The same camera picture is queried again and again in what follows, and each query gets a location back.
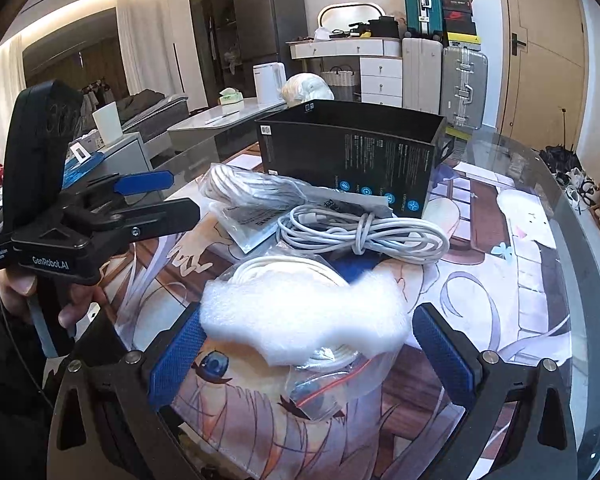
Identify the grey side table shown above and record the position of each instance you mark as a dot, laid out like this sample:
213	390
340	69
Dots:
215	117

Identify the white bin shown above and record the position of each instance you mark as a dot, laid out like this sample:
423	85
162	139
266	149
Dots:
109	125

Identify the printed table mat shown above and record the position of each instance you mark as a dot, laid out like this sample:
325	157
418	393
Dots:
505	285

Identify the plain black shoe box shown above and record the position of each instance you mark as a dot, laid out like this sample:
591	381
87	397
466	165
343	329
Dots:
462	28

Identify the white bundle in plastic bag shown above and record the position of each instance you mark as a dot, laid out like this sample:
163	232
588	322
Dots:
305	89

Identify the grey refrigerator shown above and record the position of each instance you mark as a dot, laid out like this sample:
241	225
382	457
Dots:
270	25

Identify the grey cabinet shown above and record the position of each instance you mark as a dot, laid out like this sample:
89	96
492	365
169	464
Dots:
130	160

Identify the red and black shoe box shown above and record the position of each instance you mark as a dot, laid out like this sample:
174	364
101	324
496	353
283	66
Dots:
459	14

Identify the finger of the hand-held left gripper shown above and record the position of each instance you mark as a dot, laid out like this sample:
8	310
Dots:
145	182
165	215

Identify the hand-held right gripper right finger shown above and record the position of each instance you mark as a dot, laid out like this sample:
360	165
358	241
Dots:
445	355

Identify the wicker basket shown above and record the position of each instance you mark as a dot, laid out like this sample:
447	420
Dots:
342	82

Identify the person's left hand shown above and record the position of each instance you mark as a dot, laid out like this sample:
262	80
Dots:
75	312

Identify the white dresser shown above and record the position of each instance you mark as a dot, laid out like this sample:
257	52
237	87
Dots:
380	70

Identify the wooden door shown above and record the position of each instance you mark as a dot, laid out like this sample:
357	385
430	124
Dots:
540	60

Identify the silver suitcase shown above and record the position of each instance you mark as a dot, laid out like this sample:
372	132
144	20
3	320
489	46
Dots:
462	85

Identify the white electric kettle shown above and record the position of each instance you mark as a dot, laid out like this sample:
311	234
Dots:
267	85

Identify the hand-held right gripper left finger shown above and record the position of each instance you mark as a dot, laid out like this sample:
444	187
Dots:
177	360

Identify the white sneaker pair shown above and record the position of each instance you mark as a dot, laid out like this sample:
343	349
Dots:
577	190

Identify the white foam piece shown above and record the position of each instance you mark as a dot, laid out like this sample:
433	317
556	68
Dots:
290	320

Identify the white curtain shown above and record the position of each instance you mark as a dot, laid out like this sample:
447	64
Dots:
150	40

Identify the black bag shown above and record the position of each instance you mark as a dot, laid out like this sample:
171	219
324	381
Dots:
382	29

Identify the grey packet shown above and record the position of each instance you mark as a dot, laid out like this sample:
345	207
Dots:
245	232

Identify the white framed vanity mirror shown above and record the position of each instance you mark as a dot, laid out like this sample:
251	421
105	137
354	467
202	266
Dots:
340	15

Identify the black gadget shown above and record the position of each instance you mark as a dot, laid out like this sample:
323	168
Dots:
352	30

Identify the white suitcase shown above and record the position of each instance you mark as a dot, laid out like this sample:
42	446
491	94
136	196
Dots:
420	75

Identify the grey mattress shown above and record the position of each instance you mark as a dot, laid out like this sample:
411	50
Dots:
165	115

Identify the green tissue box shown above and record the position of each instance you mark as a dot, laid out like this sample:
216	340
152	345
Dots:
231	97

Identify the teal suitcase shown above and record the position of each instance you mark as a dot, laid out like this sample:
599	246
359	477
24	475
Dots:
415	0

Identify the yellow and white box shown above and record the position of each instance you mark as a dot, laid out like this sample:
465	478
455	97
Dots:
464	41

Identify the dark glass cabinet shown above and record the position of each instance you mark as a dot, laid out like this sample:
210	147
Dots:
205	35

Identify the black cardboard box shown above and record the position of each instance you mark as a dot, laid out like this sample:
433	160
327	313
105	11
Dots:
330	160

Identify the dark coat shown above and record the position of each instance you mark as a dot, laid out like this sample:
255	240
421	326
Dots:
140	102

